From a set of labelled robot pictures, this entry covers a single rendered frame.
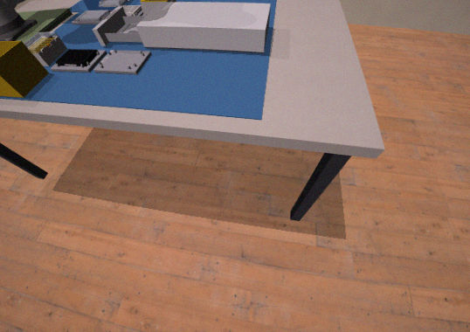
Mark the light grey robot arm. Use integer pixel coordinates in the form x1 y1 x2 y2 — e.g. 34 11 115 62
0 0 38 41

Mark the olive-brown open-top bin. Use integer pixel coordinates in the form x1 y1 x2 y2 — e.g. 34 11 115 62
0 41 48 98

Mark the blue bench mat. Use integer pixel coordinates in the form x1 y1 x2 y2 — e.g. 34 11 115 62
0 0 277 120

